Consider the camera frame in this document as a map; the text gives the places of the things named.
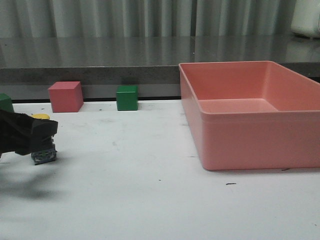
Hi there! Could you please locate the white appliance in background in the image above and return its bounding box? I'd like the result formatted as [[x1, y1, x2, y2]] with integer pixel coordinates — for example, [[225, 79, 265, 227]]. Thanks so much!
[[290, 0, 320, 39]]

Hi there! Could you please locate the grey stone counter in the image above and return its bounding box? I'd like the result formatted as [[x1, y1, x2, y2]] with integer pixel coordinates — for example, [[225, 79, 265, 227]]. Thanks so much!
[[0, 34, 320, 85]]

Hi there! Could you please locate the green cube block left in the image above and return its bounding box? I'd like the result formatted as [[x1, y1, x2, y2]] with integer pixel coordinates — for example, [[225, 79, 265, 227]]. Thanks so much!
[[0, 93, 15, 113]]

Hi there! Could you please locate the yellow black push button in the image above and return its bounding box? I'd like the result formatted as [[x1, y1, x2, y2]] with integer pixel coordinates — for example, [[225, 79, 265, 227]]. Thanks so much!
[[31, 113, 57, 165]]

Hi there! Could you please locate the green cube block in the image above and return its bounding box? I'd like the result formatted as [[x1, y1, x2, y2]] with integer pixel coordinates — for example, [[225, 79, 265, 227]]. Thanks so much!
[[116, 85, 138, 111], [0, 93, 15, 113]]

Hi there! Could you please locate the green cube block centre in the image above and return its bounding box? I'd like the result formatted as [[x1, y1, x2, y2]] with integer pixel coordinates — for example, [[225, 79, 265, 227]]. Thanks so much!
[[116, 85, 138, 111]]

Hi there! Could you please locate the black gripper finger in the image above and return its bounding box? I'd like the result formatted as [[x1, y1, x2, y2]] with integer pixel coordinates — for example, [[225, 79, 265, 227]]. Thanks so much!
[[0, 110, 58, 156]]

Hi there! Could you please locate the pink cube block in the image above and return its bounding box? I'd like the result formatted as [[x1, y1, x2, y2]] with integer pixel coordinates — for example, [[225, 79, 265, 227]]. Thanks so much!
[[48, 81, 84, 113]]

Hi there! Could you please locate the pink plastic bin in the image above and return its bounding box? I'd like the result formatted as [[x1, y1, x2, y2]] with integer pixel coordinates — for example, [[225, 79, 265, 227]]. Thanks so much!
[[179, 61, 320, 171]]

